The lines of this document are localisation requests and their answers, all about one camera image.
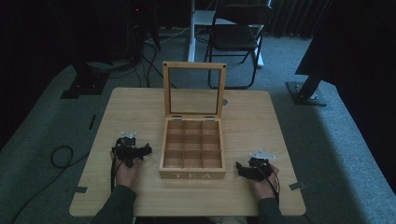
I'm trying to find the person's right hand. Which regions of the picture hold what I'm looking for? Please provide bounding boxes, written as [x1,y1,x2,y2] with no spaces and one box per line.
[249,163,281,201]

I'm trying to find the wooden compartment box with lid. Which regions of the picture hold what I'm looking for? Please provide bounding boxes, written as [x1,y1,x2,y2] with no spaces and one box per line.
[158,61,228,181]

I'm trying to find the black metal stand with baseplate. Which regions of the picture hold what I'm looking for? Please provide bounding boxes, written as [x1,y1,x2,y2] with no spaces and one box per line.
[285,61,332,107]

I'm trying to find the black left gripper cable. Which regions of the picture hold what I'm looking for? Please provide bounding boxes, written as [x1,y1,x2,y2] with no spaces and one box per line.
[109,154,124,193]

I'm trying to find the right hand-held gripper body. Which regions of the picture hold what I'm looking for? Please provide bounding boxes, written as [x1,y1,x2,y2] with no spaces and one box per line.
[247,148,277,182]

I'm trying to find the black stand with square base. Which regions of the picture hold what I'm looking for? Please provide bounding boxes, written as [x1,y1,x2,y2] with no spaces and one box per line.
[60,61,110,101]

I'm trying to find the black folding chair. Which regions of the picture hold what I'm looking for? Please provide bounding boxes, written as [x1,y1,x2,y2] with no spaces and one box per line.
[204,2,276,91]

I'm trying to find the black floor cables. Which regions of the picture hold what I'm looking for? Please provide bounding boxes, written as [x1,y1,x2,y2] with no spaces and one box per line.
[135,34,178,90]

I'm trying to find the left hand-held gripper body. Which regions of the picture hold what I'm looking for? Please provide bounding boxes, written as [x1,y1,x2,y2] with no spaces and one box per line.
[111,131,145,169]

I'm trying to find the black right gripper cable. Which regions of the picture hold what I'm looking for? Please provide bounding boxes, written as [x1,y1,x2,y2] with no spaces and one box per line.
[260,167,281,203]

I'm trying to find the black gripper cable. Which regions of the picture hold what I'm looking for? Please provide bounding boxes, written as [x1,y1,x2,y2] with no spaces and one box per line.
[260,167,281,203]
[109,154,124,193]

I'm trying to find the person's left hand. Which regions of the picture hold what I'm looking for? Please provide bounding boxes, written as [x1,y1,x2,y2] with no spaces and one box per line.
[109,151,142,191]

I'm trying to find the black looped floor cable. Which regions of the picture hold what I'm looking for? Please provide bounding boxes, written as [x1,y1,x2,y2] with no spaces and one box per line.
[8,145,92,224]

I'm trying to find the white floor cable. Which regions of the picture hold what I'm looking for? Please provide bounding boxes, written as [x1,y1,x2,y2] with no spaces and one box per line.
[145,25,191,45]

